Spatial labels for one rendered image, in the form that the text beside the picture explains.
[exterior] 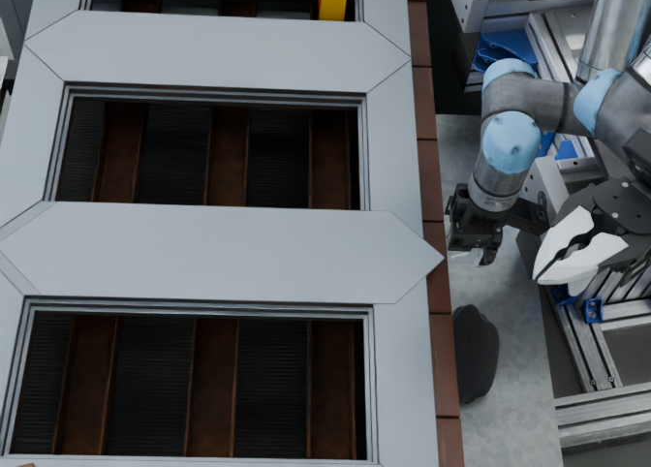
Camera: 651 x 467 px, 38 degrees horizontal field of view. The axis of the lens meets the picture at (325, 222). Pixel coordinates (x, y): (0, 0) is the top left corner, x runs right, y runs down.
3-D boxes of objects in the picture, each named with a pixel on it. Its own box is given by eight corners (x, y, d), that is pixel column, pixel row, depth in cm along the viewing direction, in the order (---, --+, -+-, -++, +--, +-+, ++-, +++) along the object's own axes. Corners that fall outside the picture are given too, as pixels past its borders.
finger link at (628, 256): (607, 286, 87) (669, 239, 90) (610, 276, 86) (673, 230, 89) (570, 254, 90) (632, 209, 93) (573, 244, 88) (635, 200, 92)
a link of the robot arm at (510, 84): (549, 95, 143) (550, 152, 138) (477, 85, 144) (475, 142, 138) (564, 60, 137) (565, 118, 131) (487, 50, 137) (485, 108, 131)
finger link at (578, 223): (529, 306, 91) (594, 259, 95) (538, 271, 87) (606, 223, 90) (506, 286, 93) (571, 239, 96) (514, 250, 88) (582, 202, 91)
